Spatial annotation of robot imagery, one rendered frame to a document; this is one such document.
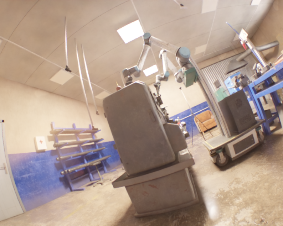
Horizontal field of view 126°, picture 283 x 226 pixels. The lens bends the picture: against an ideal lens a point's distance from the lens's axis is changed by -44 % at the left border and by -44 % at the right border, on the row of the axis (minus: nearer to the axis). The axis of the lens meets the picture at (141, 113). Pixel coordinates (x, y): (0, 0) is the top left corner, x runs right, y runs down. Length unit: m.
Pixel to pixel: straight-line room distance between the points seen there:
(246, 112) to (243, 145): 0.44
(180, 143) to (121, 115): 0.59
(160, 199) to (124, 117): 0.86
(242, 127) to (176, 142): 1.05
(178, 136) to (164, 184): 0.46
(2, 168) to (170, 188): 3.21
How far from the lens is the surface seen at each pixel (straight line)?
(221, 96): 6.18
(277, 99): 2.58
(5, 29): 3.25
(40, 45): 3.40
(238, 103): 1.89
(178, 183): 1.23
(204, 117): 6.21
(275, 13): 7.70
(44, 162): 3.88
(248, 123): 1.94
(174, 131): 1.16
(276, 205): 1.06
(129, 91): 1.18
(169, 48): 1.80
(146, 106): 1.10
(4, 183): 3.37
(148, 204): 1.38
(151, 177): 1.20
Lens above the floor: 0.76
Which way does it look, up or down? 12 degrees up
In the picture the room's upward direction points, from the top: 22 degrees counter-clockwise
